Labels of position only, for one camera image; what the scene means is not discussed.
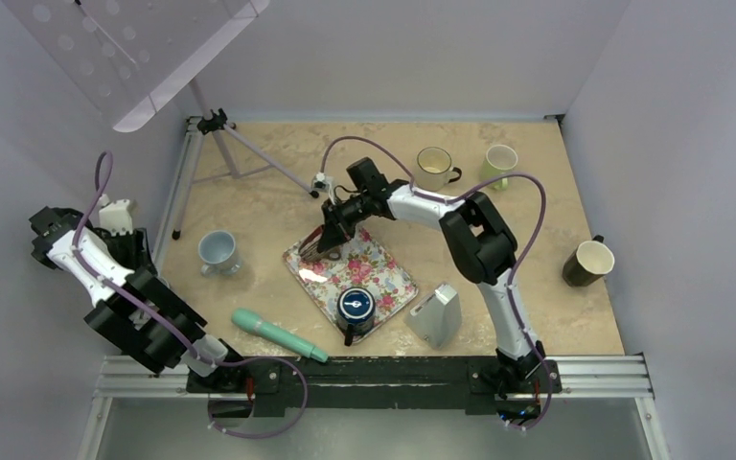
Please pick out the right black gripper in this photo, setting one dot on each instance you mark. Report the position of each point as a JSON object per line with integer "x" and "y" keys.
{"x": 337, "y": 229}

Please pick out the brown small mug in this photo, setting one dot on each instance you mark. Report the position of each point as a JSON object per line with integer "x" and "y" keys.
{"x": 308, "y": 249}

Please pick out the dark blue mug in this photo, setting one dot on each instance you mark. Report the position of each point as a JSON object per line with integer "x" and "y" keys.
{"x": 355, "y": 312}

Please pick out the cream mug black handle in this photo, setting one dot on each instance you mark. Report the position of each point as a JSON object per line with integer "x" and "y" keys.
{"x": 435, "y": 169}

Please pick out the grey mug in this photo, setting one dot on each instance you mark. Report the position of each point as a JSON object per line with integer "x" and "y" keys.
{"x": 219, "y": 254}

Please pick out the light green mug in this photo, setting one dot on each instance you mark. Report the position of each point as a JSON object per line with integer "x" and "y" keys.
{"x": 499, "y": 159}

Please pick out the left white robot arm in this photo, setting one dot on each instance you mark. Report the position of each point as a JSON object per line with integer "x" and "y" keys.
{"x": 132, "y": 307}

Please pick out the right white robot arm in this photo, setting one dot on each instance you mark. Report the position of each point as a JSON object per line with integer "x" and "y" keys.
{"x": 483, "y": 249}

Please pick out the floral tray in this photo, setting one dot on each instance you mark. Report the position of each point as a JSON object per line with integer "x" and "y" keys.
{"x": 364, "y": 263}

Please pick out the teal cylindrical bottle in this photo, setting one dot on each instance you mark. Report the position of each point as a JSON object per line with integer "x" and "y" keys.
{"x": 252, "y": 323}

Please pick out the silver wedge box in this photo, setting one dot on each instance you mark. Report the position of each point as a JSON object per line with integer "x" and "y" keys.
{"x": 437, "y": 319}

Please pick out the silver tripod stand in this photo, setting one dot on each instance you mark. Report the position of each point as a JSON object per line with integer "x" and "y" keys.
{"x": 214, "y": 122}

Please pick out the perforated clear panel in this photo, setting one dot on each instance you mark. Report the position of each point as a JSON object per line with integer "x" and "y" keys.
{"x": 130, "y": 58}

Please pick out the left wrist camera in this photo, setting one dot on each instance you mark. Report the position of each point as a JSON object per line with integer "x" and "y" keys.
{"x": 115, "y": 216}

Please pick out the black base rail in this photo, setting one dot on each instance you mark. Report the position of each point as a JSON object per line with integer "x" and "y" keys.
{"x": 475, "y": 385}

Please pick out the aluminium frame rail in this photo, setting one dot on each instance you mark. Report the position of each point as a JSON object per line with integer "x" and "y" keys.
{"x": 582, "y": 377}

